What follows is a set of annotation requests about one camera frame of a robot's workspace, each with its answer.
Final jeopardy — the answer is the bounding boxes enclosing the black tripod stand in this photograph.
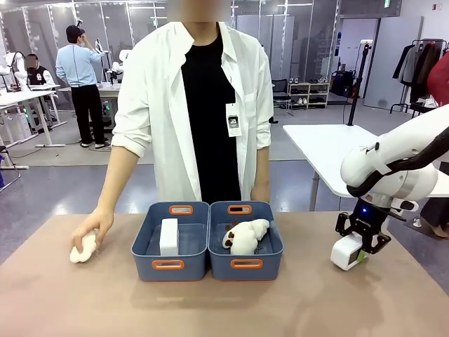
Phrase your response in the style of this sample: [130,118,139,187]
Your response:
[347,39,373,126]

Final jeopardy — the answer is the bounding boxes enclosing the clothes rack with coats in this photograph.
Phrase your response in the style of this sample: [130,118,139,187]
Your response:
[390,38,449,114]

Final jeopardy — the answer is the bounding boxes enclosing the white digital clock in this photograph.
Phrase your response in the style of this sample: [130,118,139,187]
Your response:
[330,235,370,272]
[159,218,180,257]

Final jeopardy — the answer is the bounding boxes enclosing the person's right hand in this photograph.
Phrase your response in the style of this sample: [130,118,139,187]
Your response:
[72,206,116,253]

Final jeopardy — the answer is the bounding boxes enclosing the person's left hand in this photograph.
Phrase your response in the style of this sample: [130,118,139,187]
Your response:
[250,184,272,204]

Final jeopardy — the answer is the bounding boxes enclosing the person's right forearm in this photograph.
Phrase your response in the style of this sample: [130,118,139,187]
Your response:
[95,145,138,216]

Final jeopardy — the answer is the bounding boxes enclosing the person's left forearm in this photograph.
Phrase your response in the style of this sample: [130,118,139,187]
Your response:
[252,147,272,190]

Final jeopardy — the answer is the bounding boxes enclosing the large white table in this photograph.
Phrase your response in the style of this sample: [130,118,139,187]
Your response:
[282,124,449,211]

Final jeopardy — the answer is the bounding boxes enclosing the person in white shirt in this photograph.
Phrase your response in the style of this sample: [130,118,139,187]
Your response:
[111,20,274,204]

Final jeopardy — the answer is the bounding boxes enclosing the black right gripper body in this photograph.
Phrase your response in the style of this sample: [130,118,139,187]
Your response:
[350,199,391,237]

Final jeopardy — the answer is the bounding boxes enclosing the black office chair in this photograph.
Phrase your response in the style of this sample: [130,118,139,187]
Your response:
[272,78,295,117]

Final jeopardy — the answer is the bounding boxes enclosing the seated person in black jacket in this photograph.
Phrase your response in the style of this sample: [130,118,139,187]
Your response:
[26,53,57,86]

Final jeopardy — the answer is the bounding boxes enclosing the man in light blue shirt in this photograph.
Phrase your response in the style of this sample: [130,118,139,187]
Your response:
[55,24,107,150]

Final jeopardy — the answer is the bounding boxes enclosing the white plush toy brown paws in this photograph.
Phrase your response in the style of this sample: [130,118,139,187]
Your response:
[222,218,272,256]

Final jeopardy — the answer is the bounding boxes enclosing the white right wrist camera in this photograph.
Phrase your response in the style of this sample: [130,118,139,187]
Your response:
[389,197,420,213]

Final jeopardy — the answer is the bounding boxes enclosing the plain white plush toy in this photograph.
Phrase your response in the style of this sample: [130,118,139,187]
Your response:
[69,229,100,264]

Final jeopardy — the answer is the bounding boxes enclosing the wooden shoe shelf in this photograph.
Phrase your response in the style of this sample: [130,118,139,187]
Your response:
[287,81,331,110]

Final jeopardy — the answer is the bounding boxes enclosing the white background desk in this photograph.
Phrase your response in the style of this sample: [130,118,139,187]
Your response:
[0,89,67,148]
[58,82,122,141]

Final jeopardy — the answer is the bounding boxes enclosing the red garment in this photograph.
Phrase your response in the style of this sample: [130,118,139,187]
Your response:
[427,52,449,107]

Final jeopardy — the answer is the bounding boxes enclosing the white ID badge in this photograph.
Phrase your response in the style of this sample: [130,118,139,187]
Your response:
[226,103,241,138]

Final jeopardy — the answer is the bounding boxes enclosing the blue basket orange handles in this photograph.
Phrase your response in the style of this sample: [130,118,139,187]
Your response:
[207,199,285,282]
[130,201,211,283]

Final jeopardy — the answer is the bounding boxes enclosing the black right arm cable sleeve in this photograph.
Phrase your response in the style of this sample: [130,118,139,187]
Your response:
[346,122,449,198]

